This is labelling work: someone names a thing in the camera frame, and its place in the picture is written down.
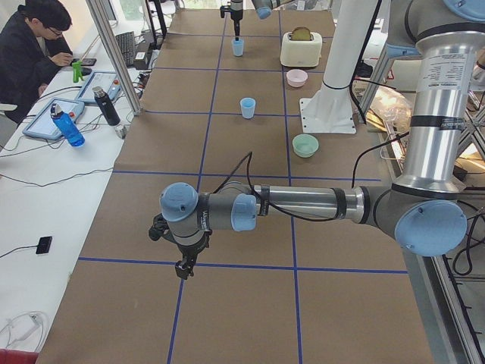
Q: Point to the black thermos bottle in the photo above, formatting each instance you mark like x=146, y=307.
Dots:
x=106, y=106

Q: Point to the far teach pendant tablet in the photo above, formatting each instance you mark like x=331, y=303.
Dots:
x=108, y=81

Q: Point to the black keyboard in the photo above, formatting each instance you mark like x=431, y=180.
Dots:
x=126, y=44

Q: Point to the pink bowl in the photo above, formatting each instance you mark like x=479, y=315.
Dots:
x=296, y=78

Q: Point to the teach pendant tablet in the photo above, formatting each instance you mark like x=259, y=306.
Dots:
x=42, y=126
x=108, y=81

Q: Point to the green bowl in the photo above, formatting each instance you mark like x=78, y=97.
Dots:
x=305, y=145

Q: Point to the seated person dark jacket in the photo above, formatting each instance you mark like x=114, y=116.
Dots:
x=33, y=50

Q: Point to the toast slice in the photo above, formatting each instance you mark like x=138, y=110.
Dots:
x=301, y=34

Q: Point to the cream toaster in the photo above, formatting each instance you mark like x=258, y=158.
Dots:
x=296, y=53

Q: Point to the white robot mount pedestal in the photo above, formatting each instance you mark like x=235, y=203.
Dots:
x=330, y=108

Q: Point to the blue water bottle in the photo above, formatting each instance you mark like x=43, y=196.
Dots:
x=67, y=127

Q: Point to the near teach pendant tablet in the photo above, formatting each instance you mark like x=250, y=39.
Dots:
x=42, y=126

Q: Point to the small black device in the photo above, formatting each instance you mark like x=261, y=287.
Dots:
x=43, y=245

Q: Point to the light blue cup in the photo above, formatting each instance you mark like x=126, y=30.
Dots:
x=247, y=107
x=238, y=47

